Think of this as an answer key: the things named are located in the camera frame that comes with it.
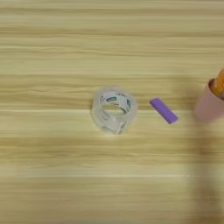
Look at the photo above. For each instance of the purple rectangular eraser block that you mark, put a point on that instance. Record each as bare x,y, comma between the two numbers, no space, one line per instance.
164,111

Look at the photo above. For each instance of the pink plastic cup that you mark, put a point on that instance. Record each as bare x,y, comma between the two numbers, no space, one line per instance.
207,106

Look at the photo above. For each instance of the orange juice bottle white cap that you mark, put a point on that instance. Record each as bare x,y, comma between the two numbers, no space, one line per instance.
218,84

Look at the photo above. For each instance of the clear packing tape roll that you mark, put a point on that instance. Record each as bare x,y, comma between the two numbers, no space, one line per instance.
99,118

